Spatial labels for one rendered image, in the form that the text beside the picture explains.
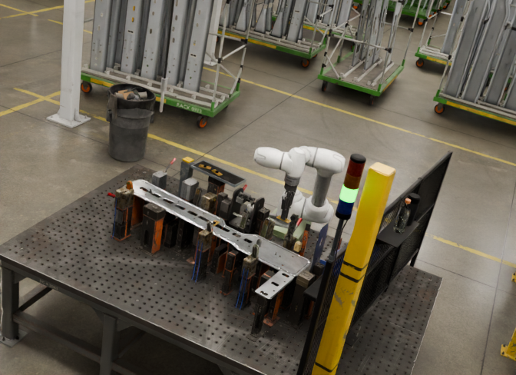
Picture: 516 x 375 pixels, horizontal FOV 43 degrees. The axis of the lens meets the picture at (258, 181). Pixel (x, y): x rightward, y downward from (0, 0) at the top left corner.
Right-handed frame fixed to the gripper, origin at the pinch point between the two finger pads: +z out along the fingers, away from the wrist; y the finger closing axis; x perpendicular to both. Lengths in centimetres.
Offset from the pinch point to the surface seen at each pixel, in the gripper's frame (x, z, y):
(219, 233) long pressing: -37.9, 28.9, 6.6
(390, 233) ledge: 62, -14, -3
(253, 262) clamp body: -3.2, 25.7, 22.3
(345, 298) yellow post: 64, -3, 53
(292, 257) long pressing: 8.9, 29.1, -5.5
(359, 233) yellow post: 62, -39, 53
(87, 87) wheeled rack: -431, 118, -278
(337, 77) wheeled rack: -230, 100, -601
